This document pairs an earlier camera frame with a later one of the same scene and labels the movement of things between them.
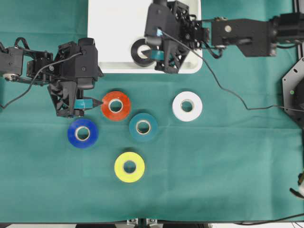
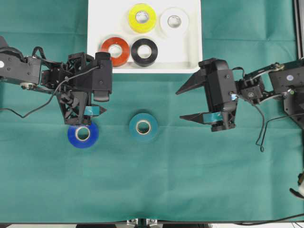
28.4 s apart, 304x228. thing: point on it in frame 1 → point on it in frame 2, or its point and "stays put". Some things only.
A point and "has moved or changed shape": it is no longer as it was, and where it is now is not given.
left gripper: x=76 y=65 → x=76 y=80
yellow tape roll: x=122 y=174 → x=145 y=26
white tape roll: x=196 y=104 has moved or changed shape
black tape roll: x=141 y=61 stays put
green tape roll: x=140 y=137 stays put
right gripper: x=171 y=25 → x=223 y=92
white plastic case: x=116 y=24 stays put
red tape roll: x=118 y=116 → x=120 y=60
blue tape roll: x=93 y=136 stays put
